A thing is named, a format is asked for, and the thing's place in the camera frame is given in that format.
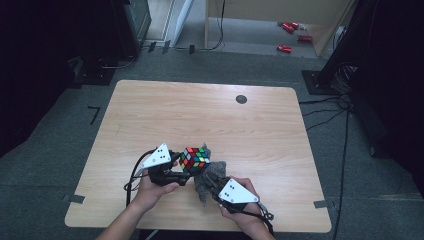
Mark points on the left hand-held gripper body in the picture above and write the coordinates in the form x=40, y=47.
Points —
x=156, y=158

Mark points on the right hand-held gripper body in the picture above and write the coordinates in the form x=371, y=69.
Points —
x=236, y=193

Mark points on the grey fluffy cloth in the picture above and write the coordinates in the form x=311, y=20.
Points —
x=210, y=176

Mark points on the multicoloured puzzle cube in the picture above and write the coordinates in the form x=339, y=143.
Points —
x=195, y=160

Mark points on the person's right hand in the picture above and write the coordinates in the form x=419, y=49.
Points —
x=250, y=220

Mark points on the person's left hand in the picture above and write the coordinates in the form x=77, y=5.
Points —
x=151, y=195

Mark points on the dark round table grommet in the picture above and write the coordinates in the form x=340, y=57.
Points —
x=241, y=99

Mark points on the pale slanted panel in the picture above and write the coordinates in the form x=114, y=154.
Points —
x=181, y=20

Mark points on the dark glass cabinet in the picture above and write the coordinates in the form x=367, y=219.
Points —
x=133, y=23

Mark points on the black stand with base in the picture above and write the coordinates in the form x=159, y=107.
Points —
x=320, y=83

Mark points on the red can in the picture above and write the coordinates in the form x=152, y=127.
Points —
x=284, y=49
x=295, y=25
x=288, y=28

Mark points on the dark curtain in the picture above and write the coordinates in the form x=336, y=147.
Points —
x=396, y=83
x=40, y=66

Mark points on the black floor base plate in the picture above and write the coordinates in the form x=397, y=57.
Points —
x=95, y=75

